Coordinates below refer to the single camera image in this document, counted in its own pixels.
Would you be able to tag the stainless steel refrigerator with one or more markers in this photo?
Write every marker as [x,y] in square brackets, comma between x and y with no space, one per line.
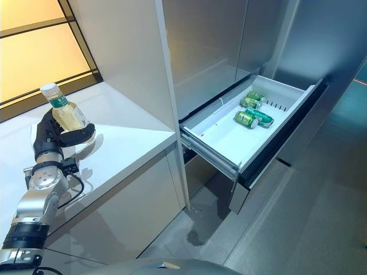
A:
[206,43]

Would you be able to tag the light green drink can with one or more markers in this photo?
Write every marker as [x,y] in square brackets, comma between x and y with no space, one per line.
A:
[250,103]
[245,118]
[255,96]

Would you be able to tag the lower steel fridge drawer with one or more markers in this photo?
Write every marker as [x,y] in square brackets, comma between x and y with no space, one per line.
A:
[239,197]

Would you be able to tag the grey robot torso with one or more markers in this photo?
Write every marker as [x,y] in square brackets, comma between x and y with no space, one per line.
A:
[172,267]

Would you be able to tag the orange lit window black frame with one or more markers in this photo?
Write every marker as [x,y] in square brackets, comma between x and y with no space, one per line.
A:
[28,57]

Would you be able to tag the tall white cabinet panel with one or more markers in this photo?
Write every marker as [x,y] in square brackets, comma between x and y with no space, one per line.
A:
[129,57]

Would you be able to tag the white fridge drawer steel front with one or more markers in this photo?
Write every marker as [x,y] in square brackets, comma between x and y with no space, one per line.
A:
[220,137]

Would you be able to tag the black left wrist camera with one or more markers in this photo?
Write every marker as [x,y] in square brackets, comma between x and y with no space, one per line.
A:
[70,165]

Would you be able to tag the yellow tea bottle white cap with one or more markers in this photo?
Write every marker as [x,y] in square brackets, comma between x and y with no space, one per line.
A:
[70,117]

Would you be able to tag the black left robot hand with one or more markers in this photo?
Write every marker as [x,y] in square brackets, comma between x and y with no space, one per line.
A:
[46,143]

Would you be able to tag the dark green drink can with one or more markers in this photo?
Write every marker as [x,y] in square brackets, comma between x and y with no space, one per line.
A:
[261,117]

